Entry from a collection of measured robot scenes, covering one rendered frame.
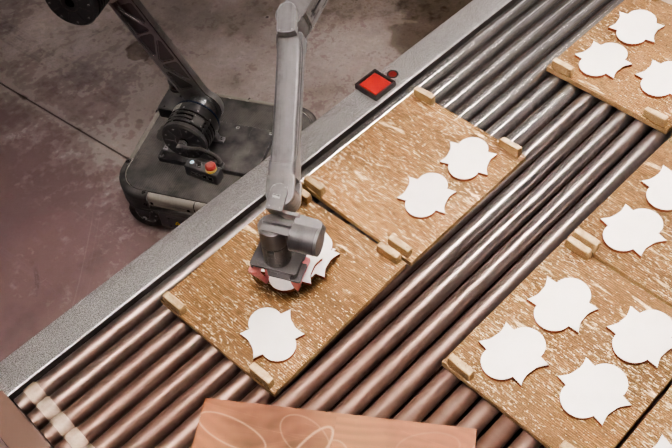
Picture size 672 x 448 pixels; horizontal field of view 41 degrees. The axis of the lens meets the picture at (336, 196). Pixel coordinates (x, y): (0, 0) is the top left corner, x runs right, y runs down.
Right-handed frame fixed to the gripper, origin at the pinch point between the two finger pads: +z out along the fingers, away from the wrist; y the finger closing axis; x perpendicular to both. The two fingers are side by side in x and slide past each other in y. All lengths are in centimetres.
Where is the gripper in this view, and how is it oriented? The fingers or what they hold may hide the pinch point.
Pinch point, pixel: (282, 282)
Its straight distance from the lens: 193.2
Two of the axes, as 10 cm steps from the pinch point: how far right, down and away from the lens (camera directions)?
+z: 0.6, 6.5, 7.6
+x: -3.2, 7.3, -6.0
